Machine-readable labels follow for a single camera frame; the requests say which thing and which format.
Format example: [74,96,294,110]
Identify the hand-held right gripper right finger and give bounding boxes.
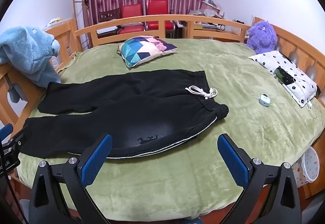
[217,133,302,224]

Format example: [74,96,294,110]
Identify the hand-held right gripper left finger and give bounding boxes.
[28,133,113,224]

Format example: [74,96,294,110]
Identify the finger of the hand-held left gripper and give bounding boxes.
[5,125,29,157]
[0,123,14,142]

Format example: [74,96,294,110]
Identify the black pants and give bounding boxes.
[19,69,230,160]

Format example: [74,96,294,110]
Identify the green fleece blanket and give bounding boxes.
[16,38,325,222]

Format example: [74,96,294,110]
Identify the light blue earbud case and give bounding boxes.
[258,94,272,106]

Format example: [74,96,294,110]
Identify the white patterned waste bin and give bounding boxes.
[302,148,321,184]

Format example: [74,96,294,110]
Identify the white floral pillow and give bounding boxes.
[248,50,319,108]

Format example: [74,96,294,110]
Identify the white plastic storage box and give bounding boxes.
[44,18,71,31]

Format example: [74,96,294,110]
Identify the geometric patterned pillow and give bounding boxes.
[117,36,178,68]

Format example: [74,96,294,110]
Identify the purple plush toy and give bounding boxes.
[246,20,278,55]

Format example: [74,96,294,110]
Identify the wooden coat rack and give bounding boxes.
[73,0,90,49]

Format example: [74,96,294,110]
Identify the dark wooden chair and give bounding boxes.
[98,8,121,37]

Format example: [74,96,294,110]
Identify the cluttered wooden desk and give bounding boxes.
[175,0,252,37]

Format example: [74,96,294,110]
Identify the red chair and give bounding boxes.
[147,0,176,32]
[119,3,145,35]

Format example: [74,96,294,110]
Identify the wooden bed frame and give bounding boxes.
[0,14,325,199]

